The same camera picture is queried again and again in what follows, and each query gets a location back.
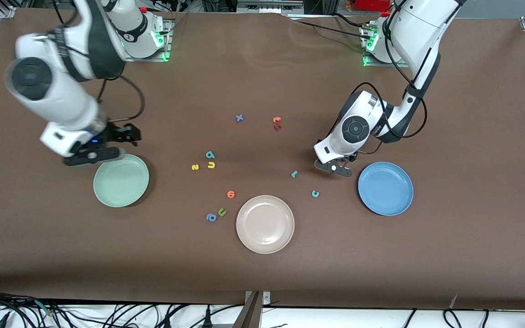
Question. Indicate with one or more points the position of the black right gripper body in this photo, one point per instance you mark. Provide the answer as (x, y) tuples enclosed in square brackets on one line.
[(115, 133)]

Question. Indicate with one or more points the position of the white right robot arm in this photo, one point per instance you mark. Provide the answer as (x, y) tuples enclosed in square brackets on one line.
[(53, 91)]

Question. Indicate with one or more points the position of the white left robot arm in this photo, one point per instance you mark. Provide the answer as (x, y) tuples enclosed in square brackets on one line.
[(426, 27)]

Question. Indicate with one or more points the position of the blue plate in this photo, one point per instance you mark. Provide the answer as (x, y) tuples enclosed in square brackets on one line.
[(385, 189)]

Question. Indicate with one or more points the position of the green plate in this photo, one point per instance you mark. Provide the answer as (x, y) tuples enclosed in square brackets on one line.
[(121, 187)]

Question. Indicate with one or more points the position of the beige plate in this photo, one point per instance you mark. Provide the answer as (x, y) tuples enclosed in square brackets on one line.
[(265, 224)]

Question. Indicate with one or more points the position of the blue foam letter a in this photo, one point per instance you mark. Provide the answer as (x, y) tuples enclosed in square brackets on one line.
[(211, 217)]

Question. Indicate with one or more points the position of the green foam letter u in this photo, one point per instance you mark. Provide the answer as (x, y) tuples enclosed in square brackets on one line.
[(222, 212)]

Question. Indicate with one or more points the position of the brown table cover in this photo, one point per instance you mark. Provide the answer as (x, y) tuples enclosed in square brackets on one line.
[(262, 273)]

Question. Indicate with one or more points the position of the red box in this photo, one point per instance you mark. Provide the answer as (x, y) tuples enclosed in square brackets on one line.
[(372, 4)]

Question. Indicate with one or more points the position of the small metal mounting plate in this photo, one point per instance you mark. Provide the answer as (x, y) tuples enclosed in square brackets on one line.
[(266, 298)]

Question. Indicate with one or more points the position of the grey paper tab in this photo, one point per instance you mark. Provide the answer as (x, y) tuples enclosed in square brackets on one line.
[(453, 300)]

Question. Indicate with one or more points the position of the aluminium profile beam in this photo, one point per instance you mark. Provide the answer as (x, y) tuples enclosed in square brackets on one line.
[(249, 314)]

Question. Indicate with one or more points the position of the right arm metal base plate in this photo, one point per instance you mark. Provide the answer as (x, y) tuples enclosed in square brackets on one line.
[(146, 59)]

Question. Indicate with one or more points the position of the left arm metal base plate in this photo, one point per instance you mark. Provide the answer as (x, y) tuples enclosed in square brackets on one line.
[(372, 64)]

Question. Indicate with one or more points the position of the grey metal frame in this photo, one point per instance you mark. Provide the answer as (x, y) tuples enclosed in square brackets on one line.
[(269, 6)]

